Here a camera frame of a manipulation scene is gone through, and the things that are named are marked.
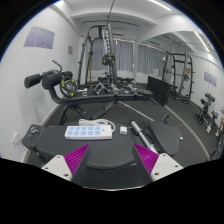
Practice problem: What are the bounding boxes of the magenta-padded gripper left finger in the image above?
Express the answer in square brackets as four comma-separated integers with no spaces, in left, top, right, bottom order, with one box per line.
[41,143,92,184]

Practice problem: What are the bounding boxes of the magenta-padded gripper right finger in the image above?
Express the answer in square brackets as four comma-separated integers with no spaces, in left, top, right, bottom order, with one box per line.
[132,143,185,184]

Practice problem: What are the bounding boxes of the white and grey charger block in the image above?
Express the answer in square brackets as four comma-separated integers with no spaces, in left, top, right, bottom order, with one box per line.
[119,125,129,136]

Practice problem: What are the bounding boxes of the black angled bench pad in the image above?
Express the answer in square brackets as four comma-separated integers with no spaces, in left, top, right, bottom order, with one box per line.
[148,120,183,157]

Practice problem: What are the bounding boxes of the small black seat pad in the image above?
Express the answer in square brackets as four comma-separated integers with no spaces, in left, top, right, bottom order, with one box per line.
[21,123,46,153]

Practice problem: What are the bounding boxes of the silver barbell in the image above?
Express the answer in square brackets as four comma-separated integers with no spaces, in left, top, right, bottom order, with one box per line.
[130,120,159,154]

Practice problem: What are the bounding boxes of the white power strip blue sockets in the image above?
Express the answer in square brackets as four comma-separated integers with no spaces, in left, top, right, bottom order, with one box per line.
[64,124,114,141]

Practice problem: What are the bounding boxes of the metal clip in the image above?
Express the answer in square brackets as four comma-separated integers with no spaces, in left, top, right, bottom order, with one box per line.
[28,127,38,138]

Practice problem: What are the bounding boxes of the large black padded bench seat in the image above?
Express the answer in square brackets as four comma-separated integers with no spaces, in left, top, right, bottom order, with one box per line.
[35,123,136,169]

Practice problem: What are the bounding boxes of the black exercise machine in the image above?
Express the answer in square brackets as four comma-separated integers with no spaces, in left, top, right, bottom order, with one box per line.
[196,93,219,126]

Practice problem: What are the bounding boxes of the black weight bench roller pads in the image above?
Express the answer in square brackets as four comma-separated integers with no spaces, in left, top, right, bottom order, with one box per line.
[23,69,154,123]

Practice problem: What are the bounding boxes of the black box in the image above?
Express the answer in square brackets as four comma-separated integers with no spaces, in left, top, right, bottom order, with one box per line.
[146,75,173,107]

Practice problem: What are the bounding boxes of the black weight plate yellow marks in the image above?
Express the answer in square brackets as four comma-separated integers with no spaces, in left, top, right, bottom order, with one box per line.
[59,76,78,98]

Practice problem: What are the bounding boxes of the silver dumbbell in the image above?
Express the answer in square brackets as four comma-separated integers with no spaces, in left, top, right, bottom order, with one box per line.
[111,83,123,94]
[128,83,139,95]

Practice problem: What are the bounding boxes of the black power rack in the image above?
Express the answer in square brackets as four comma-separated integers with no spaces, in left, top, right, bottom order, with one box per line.
[162,51,194,104]

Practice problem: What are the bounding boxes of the grey window curtain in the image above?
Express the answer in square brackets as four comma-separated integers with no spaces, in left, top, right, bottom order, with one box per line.
[138,43,166,76]
[91,39,134,73]

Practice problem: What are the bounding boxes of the small black yellow weight plate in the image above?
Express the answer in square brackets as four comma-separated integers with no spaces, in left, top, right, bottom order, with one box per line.
[101,53,117,66]

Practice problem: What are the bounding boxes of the long ceiling light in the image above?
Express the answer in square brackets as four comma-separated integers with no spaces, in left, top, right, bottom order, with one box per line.
[148,0,173,13]
[194,31,210,53]

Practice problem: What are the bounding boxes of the white wall socket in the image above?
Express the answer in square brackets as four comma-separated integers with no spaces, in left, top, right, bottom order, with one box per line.
[10,132,23,148]

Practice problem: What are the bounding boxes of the white power strip cable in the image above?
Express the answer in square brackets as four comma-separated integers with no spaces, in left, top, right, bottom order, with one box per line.
[78,118,116,134]

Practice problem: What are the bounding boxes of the metal triangle cable handle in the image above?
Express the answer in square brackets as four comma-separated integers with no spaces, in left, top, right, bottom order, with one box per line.
[92,82,111,95]

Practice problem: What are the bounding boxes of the small purple wall poster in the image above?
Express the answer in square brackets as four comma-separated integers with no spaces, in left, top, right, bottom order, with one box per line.
[203,70,218,88]

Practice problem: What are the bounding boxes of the grey smith machine frame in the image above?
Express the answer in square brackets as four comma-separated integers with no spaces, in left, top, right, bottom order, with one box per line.
[76,23,118,88]

